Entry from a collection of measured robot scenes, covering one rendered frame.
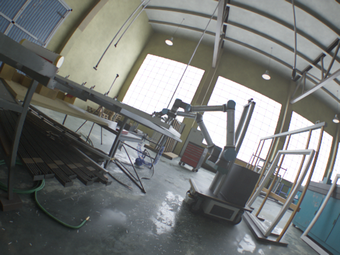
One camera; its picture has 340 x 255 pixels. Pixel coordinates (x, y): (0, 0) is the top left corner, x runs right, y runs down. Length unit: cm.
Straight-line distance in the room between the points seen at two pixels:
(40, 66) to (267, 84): 1188
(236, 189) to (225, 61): 1040
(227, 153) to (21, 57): 181
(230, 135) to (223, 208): 96
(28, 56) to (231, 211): 230
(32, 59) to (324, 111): 1513
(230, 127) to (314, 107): 1251
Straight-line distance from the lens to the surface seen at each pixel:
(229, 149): 178
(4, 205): 109
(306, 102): 1351
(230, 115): 188
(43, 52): 64
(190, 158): 562
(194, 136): 924
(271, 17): 924
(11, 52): 49
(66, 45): 766
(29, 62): 51
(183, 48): 1236
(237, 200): 225
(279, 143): 1081
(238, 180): 215
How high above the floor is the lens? 80
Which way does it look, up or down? 3 degrees up
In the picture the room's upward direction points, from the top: 25 degrees clockwise
